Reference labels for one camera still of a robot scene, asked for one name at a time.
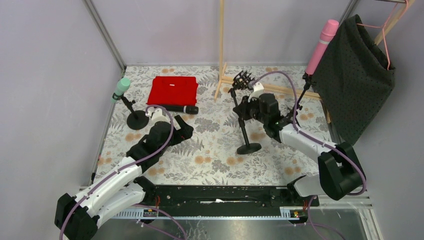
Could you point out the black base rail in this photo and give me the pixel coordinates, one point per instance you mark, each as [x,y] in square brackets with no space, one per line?
[224,201]

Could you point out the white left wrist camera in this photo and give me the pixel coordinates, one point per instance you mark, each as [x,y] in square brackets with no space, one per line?
[156,115]

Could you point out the floral table mat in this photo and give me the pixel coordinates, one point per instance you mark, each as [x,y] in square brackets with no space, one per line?
[209,157]

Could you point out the black microphone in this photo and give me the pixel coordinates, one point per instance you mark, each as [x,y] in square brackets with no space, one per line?
[187,109]

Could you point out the dark dotted hanging garment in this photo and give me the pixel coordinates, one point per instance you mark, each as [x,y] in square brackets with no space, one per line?
[354,79]

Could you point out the mint green microphone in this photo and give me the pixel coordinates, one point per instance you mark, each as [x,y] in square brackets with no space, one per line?
[121,87]

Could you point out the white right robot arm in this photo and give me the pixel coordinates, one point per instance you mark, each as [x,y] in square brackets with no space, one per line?
[339,170]

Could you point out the black tripod mic stand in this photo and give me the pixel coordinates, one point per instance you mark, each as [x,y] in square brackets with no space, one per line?
[308,83]

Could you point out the round-base mic stand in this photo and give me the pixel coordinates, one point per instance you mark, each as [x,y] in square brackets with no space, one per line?
[240,82]
[137,119]

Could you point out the pink clothes hanger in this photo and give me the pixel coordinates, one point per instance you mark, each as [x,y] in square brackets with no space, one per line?
[397,12]

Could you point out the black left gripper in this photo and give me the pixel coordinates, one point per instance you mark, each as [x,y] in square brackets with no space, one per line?
[180,131]

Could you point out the pink microphone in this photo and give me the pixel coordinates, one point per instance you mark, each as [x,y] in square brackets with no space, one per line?
[327,34]

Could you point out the red folded cloth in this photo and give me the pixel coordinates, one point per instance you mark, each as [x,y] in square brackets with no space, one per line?
[173,90]

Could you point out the wooden clothes rack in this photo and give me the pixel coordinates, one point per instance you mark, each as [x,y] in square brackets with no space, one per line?
[222,77]

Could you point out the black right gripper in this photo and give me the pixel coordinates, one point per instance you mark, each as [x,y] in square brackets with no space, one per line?
[244,108]

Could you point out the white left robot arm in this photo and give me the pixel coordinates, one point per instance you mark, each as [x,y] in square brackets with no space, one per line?
[79,216]

